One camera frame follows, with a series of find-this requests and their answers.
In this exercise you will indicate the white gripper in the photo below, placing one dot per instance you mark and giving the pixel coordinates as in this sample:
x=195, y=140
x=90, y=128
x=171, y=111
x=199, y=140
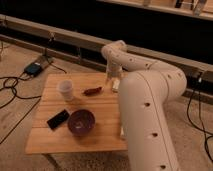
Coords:
x=113, y=72

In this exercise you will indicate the white sponge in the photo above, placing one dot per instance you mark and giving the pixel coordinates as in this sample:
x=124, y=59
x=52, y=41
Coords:
x=115, y=85

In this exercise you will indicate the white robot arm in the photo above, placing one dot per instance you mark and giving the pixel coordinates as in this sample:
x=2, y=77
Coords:
x=142, y=92

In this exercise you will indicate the wooden table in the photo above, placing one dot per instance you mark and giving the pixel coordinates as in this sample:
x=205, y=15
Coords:
x=105, y=136

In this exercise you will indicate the purple bowl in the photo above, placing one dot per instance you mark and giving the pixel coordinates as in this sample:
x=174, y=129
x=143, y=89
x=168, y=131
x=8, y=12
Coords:
x=81, y=122

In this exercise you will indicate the black rectangular phone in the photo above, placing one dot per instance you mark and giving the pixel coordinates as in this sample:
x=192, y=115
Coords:
x=58, y=119

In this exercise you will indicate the blue power adapter box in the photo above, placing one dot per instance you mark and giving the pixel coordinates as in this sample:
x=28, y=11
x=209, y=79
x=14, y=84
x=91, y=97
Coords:
x=33, y=69

